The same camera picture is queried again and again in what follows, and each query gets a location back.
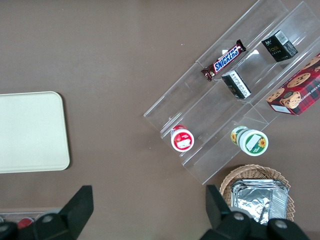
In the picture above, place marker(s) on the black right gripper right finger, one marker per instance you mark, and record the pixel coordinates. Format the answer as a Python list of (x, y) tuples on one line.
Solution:
[(220, 217)]

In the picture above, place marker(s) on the red tartan cookie box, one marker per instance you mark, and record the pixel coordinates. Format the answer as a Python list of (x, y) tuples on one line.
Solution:
[(297, 92)]

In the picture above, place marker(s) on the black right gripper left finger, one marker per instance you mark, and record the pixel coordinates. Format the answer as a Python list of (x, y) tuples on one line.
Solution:
[(75, 212)]

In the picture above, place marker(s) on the clear plastic box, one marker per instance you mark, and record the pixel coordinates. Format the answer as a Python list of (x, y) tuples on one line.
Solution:
[(15, 214)]

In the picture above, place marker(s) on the red lidded yogurt cup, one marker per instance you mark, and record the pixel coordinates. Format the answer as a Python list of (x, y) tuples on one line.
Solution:
[(182, 140)]

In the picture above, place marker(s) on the clear acrylic tiered shelf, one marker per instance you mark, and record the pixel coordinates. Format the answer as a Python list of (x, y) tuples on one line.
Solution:
[(212, 120)]

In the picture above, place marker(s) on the light wicker basket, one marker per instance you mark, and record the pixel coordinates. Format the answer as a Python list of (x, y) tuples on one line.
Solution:
[(232, 178)]

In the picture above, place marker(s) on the black Face carton box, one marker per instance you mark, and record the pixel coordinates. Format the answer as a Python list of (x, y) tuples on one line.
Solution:
[(278, 47)]

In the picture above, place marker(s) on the aluminium foil container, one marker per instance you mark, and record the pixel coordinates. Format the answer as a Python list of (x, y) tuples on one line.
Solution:
[(260, 200)]

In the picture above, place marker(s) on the green sunflower lidded cup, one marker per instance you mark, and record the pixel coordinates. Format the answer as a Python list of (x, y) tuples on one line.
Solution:
[(252, 141)]

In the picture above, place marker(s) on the Snickers chocolate bar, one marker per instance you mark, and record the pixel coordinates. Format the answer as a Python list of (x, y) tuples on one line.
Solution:
[(225, 60)]

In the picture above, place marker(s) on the small red item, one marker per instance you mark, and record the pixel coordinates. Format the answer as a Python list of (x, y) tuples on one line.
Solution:
[(24, 222)]

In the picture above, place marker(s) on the black box with white label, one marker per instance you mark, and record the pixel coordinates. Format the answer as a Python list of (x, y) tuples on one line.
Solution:
[(236, 86)]

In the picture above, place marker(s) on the cream plastic tray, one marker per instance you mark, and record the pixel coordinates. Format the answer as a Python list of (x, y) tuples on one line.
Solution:
[(30, 132)]

